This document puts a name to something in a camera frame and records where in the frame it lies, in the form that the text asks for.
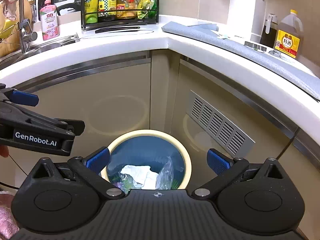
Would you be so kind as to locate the metal faucet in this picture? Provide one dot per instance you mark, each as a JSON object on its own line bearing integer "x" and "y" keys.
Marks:
{"x": 25, "y": 37}

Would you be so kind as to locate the clear plastic bag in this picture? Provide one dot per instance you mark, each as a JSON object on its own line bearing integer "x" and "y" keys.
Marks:
{"x": 165, "y": 175}

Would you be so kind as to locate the grey fabric mat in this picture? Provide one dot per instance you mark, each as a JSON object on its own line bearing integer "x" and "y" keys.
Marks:
{"x": 225, "y": 42}

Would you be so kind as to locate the lime green bottle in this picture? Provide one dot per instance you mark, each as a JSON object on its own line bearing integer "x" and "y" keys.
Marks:
{"x": 91, "y": 5}

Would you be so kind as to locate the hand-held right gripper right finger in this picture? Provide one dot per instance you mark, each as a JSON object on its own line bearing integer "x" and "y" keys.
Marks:
{"x": 217, "y": 161}

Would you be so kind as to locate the pink fuzzy clothing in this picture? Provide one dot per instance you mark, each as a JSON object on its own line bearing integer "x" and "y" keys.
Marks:
{"x": 6, "y": 220}

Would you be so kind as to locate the pinkish rag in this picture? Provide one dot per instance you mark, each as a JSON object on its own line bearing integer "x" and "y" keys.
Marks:
{"x": 10, "y": 7}

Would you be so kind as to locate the yellow seasoning packet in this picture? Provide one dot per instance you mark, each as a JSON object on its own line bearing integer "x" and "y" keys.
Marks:
{"x": 145, "y": 2}

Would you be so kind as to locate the blue trash bin cream rim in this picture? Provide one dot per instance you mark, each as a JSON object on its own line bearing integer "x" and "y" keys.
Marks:
{"x": 150, "y": 150}

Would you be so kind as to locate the pink dish soap bottle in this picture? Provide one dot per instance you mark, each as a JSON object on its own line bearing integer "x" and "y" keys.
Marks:
{"x": 50, "y": 22}

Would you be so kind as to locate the metal cabinet vent grille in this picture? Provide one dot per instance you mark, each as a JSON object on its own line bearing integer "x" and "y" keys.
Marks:
{"x": 189, "y": 102}

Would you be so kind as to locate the soy sauce bottle yellow label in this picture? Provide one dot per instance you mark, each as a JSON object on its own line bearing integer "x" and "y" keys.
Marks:
{"x": 107, "y": 5}

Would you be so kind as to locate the amber cooking wine jug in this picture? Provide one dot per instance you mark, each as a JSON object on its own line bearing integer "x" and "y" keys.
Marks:
{"x": 287, "y": 42}

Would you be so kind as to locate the person's left hand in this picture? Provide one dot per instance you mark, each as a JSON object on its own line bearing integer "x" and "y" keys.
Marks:
{"x": 3, "y": 152}

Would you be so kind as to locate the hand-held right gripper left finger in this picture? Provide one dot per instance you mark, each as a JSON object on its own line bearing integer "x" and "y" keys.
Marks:
{"x": 98, "y": 160}

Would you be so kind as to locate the black white printed wrapper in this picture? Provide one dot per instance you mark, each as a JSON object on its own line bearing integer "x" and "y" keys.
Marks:
{"x": 277, "y": 54}

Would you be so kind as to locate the dark soy sauce dispenser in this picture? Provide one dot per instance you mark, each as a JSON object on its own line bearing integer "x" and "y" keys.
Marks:
{"x": 268, "y": 38}

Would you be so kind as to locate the clear wrapper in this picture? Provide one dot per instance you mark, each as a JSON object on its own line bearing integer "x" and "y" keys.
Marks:
{"x": 125, "y": 183}

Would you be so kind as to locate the beige cabinet door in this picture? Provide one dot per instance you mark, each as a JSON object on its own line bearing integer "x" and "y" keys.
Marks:
{"x": 195, "y": 80}
{"x": 75, "y": 92}
{"x": 310, "y": 167}

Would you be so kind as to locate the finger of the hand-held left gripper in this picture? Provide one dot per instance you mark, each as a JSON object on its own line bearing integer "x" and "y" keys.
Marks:
{"x": 75, "y": 127}
{"x": 25, "y": 98}

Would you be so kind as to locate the wooden cutting board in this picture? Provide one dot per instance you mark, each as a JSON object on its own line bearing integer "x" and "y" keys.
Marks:
{"x": 7, "y": 47}

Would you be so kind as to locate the stainless steel sink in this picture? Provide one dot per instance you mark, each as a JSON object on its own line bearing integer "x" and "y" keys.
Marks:
{"x": 50, "y": 45}

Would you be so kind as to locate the white tissue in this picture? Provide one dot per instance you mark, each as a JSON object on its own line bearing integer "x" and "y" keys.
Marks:
{"x": 140, "y": 173}

